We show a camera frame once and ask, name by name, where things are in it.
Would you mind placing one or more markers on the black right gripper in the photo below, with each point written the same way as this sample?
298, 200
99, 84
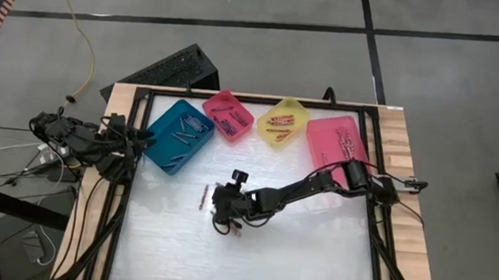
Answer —
237, 202

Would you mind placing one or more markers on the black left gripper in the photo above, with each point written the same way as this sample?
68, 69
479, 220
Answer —
121, 160

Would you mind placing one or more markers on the dark blue crayon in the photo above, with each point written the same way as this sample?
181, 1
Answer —
180, 139

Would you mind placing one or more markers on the orange crayon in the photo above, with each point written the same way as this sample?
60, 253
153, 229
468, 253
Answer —
282, 123
282, 117

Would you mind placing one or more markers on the pink crayon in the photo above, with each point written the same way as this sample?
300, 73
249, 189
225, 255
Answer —
344, 154

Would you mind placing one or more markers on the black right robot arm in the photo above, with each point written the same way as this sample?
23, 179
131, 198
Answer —
299, 190

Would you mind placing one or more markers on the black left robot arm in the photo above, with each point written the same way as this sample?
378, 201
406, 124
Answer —
73, 140

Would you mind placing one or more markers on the blue plastic bin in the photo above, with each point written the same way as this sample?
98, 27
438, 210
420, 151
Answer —
163, 146

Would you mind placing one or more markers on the black table clamp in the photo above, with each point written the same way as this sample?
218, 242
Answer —
188, 88
329, 95

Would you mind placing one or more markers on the yellow plastic bin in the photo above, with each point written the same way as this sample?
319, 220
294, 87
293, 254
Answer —
272, 139

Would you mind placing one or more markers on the small red plastic bin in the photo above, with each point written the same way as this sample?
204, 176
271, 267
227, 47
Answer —
230, 99

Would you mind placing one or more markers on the large pink plastic bin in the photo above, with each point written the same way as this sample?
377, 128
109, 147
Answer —
322, 137

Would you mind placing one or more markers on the black floor stand beam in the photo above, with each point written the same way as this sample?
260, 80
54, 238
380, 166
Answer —
17, 206

